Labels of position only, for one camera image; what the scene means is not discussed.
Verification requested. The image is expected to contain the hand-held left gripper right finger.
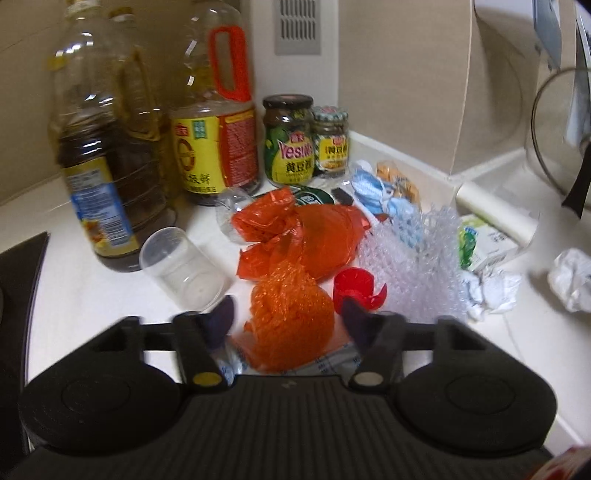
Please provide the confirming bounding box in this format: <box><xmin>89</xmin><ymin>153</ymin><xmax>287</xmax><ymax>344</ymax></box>
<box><xmin>339</xmin><ymin>298</ymin><xmax>486</xmax><ymax>394</ymax></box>

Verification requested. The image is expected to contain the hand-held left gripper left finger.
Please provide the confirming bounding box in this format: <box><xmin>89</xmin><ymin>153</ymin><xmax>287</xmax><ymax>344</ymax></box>
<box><xmin>95</xmin><ymin>295</ymin><xmax>237</xmax><ymax>394</ymax></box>

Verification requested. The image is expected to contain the orange mesh bag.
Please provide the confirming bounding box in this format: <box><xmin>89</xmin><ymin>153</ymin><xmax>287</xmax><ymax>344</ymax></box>
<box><xmin>242</xmin><ymin>261</ymin><xmax>337</xmax><ymax>374</ymax></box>

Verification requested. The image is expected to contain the orange plastic bag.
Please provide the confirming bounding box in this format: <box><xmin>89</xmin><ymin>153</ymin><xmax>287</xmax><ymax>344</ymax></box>
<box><xmin>231</xmin><ymin>187</ymin><xmax>370</xmax><ymax>282</ymax></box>

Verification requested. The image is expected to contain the white green medicine box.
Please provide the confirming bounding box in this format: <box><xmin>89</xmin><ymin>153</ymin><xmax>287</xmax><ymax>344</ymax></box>
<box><xmin>462</xmin><ymin>215</ymin><xmax>527</xmax><ymax>273</ymax></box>

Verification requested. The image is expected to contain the red plastic cap piece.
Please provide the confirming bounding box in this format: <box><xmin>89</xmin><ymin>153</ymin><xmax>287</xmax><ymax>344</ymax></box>
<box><xmin>333</xmin><ymin>270</ymin><xmax>387</xmax><ymax>315</ymax></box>

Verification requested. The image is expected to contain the clear plastic cup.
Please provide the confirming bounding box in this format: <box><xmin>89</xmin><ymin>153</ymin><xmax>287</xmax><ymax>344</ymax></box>
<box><xmin>139</xmin><ymin>226</ymin><xmax>228</xmax><ymax>311</ymax></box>

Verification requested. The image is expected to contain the clear spiky plastic sheet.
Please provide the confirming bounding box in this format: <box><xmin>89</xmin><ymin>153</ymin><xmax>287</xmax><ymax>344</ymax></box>
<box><xmin>358</xmin><ymin>203</ymin><xmax>469</xmax><ymax>326</ymax></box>

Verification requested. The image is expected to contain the crushed water bottle green label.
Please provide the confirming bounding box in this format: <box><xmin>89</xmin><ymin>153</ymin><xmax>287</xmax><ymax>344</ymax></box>
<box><xmin>216</xmin><ymin>184</ymin><xmax>337</xmax><ymax>244</ymax></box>

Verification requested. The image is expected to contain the blue face mask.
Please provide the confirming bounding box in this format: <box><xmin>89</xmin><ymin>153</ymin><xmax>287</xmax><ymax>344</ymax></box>
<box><xmin>348</xmin><ymin>166</ymin><xmax>423</xmax><ymax>245</ymax></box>

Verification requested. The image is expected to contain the orange snack wrapper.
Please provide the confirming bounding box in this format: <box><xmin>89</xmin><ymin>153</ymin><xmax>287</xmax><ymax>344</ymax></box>
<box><xmin>376</xmin><ymin>161</ymin><xmax>422</xmax><ymax>204</ymax></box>

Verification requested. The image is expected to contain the small sauce jar checkered lid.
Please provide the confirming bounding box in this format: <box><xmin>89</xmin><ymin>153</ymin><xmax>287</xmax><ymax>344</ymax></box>
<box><xmin>311</xmin><ymin>106</ymin><xmax>350</xmax><ymax>178</ymax></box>

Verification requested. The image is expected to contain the white plastic wrap roll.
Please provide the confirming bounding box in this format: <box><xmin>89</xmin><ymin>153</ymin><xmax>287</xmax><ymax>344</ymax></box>
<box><xmin>456</xmin><ymin>181</ymin><xmax>541</xmax><ymax>245</ymax></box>

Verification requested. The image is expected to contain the dark oil bottle blue label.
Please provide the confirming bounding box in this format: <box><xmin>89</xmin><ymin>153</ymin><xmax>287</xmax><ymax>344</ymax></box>
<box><xmin>48</xmin><ymin>0</ymin><xmax>174</xmax><ymax>273</ymax></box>

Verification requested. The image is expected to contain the large sauce jar black lid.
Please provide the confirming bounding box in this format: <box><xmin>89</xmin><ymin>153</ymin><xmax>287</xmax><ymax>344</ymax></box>
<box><xmin>262</xmin><ymin>93</ymin><xmax>315</xmax><ymax>189</ymax></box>

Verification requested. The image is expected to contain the black gas stove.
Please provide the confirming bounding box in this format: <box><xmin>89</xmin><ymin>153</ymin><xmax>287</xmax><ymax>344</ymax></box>
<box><xmin>0</xmin><ymin>231</ymin><xmax>51</xmax><ymax>416</ymax></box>

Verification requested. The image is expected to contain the slim yellow-capped oil bottle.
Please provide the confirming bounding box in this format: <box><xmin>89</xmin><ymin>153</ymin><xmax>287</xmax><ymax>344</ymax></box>
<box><xmin>108</xmin><ymin>9</ymin><xmax>181</xmax><ymax>208</ymax></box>

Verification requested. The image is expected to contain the glass pot lid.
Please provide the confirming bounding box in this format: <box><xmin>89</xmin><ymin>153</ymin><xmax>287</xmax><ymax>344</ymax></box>
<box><xmin>525</xmin><ymin>68</ymin><xmax>591</xmax><ymax>220</ymax></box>

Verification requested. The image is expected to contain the soy sauce bottle red handle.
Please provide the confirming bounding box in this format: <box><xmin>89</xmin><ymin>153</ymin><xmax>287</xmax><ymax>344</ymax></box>
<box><xmin>168</xmin><ymin>0</ymin><xmax>260</xmax><ymax>207</ymax></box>

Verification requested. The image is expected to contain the grey wall vent grille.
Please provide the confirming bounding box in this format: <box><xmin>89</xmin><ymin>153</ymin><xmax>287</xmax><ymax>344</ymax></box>
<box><xmin>276</xmin><ymin>0</ymin><xmax>320</xmax><ymax>56</ymax></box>

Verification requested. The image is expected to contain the white blue wall appliance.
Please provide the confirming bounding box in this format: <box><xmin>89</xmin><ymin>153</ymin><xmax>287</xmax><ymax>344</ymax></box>
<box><xmin>473</xmin><ymin>0</ymin><xmax>591</xmax><ymax>139</ymax></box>

